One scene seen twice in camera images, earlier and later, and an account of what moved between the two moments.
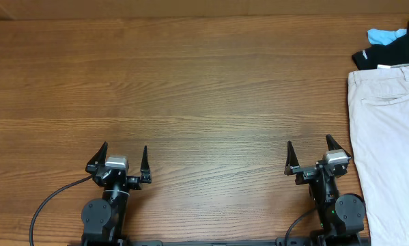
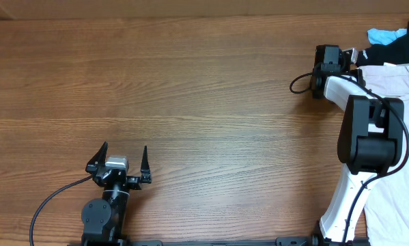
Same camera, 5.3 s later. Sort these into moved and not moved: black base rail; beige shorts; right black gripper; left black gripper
Moved: right black gripper
Not moved: black base rail; beige shorts; left black gripper
